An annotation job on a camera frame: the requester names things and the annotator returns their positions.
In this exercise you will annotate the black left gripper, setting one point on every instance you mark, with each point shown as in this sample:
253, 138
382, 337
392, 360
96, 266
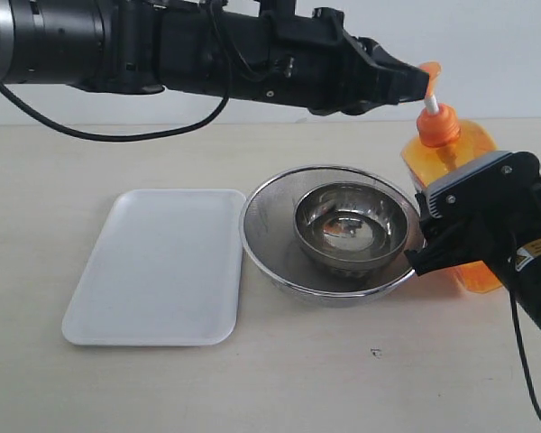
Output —
281, 58

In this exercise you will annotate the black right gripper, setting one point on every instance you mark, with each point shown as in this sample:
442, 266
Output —
484, 248

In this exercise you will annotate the orange pump soap bottle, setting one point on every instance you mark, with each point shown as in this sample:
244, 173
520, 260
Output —
444, 142

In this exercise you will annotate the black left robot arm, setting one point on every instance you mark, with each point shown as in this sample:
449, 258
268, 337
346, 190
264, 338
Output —
146, 47

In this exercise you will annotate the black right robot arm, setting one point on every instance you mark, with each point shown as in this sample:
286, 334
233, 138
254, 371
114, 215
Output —
527, 288

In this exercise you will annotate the small stainless steel bowl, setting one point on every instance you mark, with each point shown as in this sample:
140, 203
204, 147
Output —
350, 226

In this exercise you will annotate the large steel mesh basin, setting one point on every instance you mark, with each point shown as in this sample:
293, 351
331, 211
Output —
268, 237

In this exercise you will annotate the white rectangular plastic tray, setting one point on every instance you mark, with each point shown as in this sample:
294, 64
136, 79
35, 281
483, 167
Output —
165, 271

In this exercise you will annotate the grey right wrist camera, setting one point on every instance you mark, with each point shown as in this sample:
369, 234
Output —
481, 183

